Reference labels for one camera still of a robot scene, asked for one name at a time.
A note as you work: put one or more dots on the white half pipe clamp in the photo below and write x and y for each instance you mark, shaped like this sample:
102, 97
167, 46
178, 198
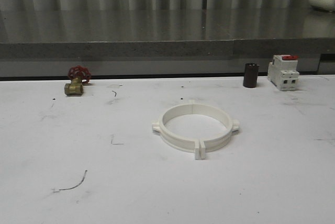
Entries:
178, 142
204, 145

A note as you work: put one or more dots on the dark brown cylindrical capacitor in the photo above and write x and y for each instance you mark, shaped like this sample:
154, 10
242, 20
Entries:
250, 75

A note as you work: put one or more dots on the brass valve red handwheel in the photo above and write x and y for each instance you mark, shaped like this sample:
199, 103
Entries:
79, 76

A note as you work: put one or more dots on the grey stone counter slab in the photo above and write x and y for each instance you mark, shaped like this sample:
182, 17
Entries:
180, 34

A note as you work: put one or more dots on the white circuit breaker red switch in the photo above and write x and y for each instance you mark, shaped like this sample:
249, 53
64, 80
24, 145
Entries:
282, 72

